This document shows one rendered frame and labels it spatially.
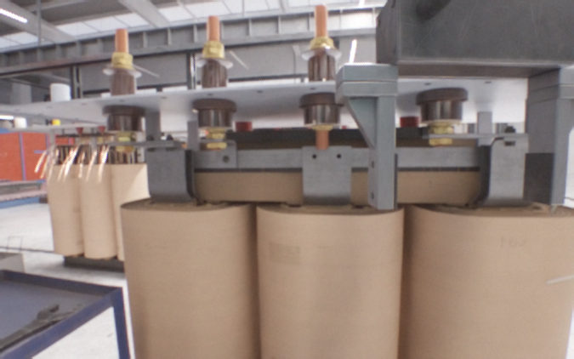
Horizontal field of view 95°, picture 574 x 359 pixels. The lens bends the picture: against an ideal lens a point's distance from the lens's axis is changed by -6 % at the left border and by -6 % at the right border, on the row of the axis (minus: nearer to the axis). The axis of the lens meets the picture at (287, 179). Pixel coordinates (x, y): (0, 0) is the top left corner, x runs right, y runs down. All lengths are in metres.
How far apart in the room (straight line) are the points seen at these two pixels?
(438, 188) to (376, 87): 0.66
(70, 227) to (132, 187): 0.92
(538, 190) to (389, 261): 0.52
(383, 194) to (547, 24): 0.16
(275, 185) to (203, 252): 0.27
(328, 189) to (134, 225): 0.54
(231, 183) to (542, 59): 0.75
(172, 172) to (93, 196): 2.51
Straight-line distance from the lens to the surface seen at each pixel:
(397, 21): 0.22
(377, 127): 0.21
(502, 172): 0.80
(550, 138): 0.29
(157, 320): 0.95
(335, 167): 0.70
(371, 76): 0.21
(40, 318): 0.81
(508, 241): 0.80
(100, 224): 3.34
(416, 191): 0.84
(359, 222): 0.69
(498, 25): 0.25
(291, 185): 0.81
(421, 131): 1.06
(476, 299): 0.82
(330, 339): 0.81
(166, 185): 0.84
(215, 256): 0.81
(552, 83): 0.29
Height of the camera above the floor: 1.22
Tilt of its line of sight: 5 degrees down
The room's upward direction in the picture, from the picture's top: 1 degrees counter-clockwise
